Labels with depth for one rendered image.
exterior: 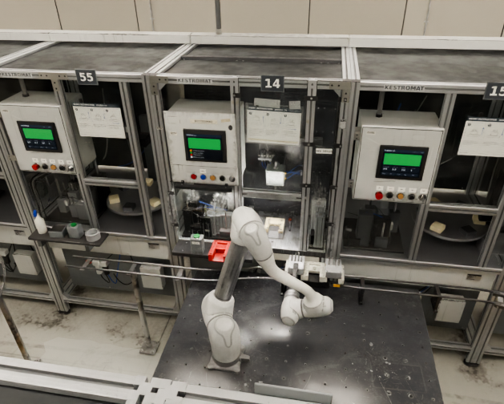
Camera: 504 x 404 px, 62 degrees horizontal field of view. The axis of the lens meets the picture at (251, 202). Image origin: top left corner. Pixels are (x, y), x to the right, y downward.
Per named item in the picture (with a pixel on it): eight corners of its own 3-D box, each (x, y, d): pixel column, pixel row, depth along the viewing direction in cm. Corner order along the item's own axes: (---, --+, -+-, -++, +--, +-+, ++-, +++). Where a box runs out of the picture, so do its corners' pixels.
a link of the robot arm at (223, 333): (215, 367, 223) (212, 339, 212) (207, 341, 238) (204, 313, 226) (244, 358, 228) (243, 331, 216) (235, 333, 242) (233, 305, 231)
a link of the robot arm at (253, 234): (278, 253, 204) (268, 237, 215) (266, 227, 194) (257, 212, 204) (254, 265, 203) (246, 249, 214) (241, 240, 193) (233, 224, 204)
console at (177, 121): (171, 183, 262) (161, 112, 238) (184, 163, 286) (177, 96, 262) (236, 188, 256) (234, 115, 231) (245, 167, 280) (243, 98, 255)
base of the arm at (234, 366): (247, 375, 225) (246, 369, 222) (206, 369, 229) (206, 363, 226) (252, 347, 241) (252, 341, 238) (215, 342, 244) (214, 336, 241)
